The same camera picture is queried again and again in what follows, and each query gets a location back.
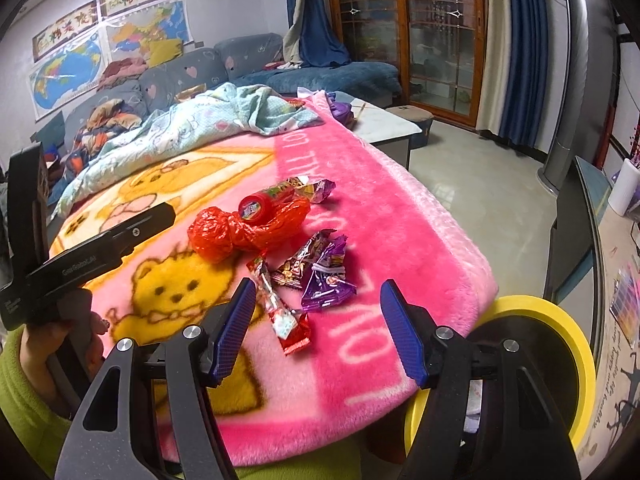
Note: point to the silver tower air conditioner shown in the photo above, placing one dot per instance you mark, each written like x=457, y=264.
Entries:
x=575, y=85

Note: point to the dark television cabinet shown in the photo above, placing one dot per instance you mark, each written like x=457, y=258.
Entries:
x=570, y=240

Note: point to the pile of red clothes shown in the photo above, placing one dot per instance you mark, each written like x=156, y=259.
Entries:
x=122, y=72

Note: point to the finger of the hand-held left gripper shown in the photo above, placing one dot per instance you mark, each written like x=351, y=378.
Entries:
x=145, y=225

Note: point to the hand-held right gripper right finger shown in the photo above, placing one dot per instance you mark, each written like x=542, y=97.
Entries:
x=402, y=335

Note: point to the white ribbed vase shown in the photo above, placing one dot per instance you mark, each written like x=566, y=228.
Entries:
x=624, y=190

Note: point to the orange patterned blanket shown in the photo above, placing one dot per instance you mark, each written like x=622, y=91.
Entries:
x=105, y=125

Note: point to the purple bag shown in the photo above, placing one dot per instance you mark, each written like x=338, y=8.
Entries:
x=341, y=111

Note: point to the pink printed fleece blanket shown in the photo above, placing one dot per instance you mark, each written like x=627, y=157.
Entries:
x=400, y=210

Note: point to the clear bead organiser box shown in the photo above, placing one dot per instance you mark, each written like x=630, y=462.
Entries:
x=627, y=305

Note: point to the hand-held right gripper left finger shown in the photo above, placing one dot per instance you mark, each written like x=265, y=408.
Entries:
x=232, y=335

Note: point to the person's left hand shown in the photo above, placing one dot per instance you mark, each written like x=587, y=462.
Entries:
x=42, y=342

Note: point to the blue grey heart-print sofa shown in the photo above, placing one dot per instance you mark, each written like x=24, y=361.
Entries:
x=325, y=77

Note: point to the silver purple candy wrapper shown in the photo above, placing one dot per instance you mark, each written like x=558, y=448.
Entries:
x=317, y=189

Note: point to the yellow rimmed black trash bin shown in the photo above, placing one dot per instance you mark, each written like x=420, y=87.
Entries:
x=575, y=340

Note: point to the red plastic bag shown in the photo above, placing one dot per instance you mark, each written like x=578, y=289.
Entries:
x=220, y=232

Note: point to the brown snack wrapper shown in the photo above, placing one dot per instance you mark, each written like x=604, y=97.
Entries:
x=300, y=265

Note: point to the grey coffee table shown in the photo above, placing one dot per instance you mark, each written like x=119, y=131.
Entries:
x=385, y=125

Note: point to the person's left forearm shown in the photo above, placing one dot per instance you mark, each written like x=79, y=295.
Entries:
x=25, y=410

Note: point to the blue and beige curtain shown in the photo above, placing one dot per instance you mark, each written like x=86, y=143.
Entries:
x=520, y=50
x=315, y=25

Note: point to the wooden sliding glass door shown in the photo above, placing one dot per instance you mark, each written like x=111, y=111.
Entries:
x=440, y=40

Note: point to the country map poster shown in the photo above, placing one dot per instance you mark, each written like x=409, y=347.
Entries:
x=150, y=25

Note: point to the red candy tube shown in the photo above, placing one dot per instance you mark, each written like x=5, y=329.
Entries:
x=260, y=205

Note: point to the purple snack wrapper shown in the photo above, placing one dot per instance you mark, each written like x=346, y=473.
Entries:
x=327, y=285

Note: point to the dark round stool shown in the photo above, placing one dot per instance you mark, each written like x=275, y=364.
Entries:
x=410, y=117

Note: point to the red striped candy wrapper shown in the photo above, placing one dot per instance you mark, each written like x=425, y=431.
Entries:
x=285, y=320

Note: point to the yellow cushion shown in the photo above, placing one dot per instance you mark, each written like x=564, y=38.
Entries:
x=165, y=52

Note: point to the person's green fleece garment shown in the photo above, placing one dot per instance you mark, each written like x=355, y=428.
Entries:
x=300, y=462

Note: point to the world map poster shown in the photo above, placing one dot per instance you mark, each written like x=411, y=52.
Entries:
x=70, y=75

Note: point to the light blue printed quilt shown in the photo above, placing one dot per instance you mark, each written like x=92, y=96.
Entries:
x=190, y=125

